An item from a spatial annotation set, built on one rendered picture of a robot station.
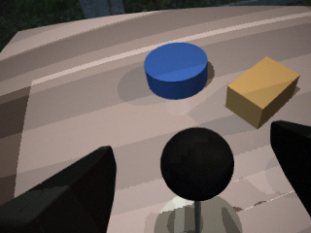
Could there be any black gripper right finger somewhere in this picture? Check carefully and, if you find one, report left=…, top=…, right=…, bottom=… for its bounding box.
left=269, top=120, right=311, bottom=217

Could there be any glass french press with black knob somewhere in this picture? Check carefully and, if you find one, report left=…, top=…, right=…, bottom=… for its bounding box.
left=155, top=127, right=242, bottom=233

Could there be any blue short cylinder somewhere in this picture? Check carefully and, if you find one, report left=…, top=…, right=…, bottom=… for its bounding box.
left=144, top=43, right=207, bottom=101

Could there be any brown rectangular block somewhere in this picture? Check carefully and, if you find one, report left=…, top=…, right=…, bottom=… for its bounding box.
left=225, top=57, right=299, bottom=129

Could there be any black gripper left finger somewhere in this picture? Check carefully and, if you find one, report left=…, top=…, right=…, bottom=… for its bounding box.
left=0, top=145, right=117, bottom=233

